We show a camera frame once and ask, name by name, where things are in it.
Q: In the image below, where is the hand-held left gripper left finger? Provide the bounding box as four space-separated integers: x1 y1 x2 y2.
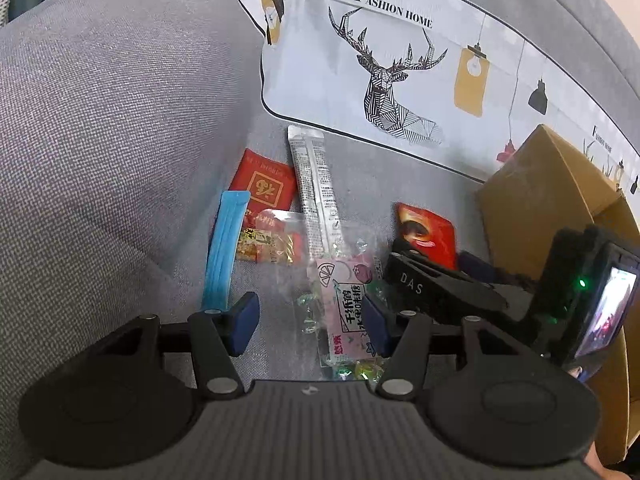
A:
94 291 262 402

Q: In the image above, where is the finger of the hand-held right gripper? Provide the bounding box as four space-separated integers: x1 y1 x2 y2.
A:
383 237 509 324
459 251 540 307

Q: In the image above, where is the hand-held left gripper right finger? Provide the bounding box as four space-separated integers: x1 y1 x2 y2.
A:
362 292 537 403

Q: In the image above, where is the clear candy bag pink label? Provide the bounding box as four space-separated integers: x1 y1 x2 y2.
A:
294 227 393 382

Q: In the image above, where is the red packet with dark oval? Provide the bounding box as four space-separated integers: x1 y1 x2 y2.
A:
394 202 459 272

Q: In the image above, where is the long blue snack packet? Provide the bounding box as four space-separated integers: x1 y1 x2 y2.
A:
201 189 252 312

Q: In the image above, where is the clear bag of orange snacks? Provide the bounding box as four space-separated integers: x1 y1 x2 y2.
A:
236 209 305 267

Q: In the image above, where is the cardboard box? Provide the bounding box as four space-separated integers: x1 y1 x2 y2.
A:
474 123 640 467

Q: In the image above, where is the red packet with gold symbol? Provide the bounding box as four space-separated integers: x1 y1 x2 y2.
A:
232 148 297 212

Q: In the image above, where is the silver stick packet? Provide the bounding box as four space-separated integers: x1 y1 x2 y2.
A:
286 125 345 263

